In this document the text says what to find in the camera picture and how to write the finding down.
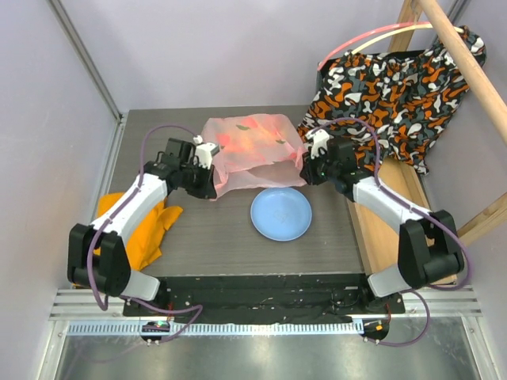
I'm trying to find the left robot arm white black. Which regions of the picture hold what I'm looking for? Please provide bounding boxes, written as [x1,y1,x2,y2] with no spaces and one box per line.
[67,136,219,316]

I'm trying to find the aluminium rail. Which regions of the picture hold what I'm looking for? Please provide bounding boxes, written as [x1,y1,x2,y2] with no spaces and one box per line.
[38,275,494,379]

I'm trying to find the wooden rack frame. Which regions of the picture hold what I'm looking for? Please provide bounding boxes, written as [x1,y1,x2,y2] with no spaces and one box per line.
[344,0,507,286]

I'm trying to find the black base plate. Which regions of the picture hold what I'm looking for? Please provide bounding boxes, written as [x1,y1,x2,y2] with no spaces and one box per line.
[122,272,406,322]

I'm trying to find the patterned camouflage cloth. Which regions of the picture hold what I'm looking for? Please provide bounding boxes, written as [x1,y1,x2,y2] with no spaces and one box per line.
[297,41,469,175]

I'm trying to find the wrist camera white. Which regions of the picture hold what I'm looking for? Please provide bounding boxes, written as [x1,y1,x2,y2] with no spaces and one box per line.
[191,135,220,169]
[305,129,330,160]

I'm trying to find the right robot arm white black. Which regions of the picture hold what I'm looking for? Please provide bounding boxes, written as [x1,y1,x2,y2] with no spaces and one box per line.
[300,135,465,313]

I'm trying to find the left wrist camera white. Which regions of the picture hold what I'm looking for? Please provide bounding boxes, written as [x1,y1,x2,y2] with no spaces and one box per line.
[191,135,220,169]

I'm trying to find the pink plastic bag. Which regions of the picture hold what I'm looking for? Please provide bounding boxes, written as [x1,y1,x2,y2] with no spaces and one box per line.
[201,114,307,197]

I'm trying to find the blue plate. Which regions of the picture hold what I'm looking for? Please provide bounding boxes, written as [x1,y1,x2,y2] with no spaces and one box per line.
[250,188,313,242]

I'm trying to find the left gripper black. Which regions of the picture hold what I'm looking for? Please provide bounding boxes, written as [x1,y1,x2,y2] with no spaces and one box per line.
[179,160,216,199]

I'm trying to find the orange cloth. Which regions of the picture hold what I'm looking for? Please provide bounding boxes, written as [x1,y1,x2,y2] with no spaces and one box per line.
[73,192,184,278]

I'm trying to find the pink white hoop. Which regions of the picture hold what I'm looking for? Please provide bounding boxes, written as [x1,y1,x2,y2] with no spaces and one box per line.
[318,21,433,71]

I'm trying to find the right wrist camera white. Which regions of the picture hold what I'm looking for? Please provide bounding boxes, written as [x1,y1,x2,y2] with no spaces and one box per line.
[305,129,330,160]

